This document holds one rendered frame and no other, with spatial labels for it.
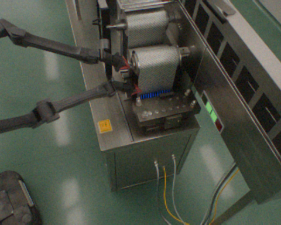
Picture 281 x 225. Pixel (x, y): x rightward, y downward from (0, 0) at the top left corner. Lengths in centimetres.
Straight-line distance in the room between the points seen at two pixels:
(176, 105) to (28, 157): 161
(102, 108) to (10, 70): 192
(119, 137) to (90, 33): 103
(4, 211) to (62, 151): 74
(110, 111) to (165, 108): 38
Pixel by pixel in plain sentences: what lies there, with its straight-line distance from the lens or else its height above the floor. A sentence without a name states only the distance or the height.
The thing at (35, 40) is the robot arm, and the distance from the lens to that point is 147.
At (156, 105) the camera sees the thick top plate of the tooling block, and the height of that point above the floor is 103.
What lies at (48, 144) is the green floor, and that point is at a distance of 275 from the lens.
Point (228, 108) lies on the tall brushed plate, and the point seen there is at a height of 133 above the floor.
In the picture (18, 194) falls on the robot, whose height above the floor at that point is 24.
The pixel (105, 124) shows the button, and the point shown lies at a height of 92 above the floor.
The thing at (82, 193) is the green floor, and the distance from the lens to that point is 248.
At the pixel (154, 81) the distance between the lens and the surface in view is 162.
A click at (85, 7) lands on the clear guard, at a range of 243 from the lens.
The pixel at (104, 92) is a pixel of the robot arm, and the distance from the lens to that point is 146.
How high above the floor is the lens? 234
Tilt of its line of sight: 55 degrees down
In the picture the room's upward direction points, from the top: 5 degrees clockwise
